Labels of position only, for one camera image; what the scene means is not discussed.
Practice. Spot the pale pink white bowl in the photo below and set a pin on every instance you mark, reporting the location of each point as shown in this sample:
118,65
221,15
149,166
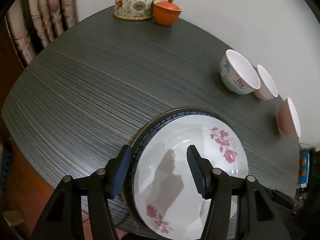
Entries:
262,90

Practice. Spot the blue box with orange marks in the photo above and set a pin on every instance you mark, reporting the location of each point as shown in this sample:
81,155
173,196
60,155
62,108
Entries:
303,170

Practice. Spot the large blue floral plate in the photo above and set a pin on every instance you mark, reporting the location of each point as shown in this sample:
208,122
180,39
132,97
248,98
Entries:
160,114

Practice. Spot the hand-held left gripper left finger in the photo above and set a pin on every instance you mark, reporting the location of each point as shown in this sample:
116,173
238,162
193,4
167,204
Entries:
120,172

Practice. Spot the brown wooden cabinet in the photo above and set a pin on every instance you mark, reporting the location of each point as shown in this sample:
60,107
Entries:
7,85

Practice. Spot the white bowl with blue base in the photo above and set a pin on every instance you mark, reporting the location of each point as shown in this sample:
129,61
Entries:
231,77

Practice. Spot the floral ceramic teapot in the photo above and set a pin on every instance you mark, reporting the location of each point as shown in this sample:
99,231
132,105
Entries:
132,5

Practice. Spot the patterned beige curtain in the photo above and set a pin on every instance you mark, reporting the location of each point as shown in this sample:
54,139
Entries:
42,17

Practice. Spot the white plate with pink roses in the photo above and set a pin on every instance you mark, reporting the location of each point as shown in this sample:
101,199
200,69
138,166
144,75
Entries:
175,135

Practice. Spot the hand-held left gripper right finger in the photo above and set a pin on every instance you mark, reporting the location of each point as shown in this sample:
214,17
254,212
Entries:
196,170

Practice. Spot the orange lidded tea cup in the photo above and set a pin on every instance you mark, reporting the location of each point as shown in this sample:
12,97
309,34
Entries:
165,15

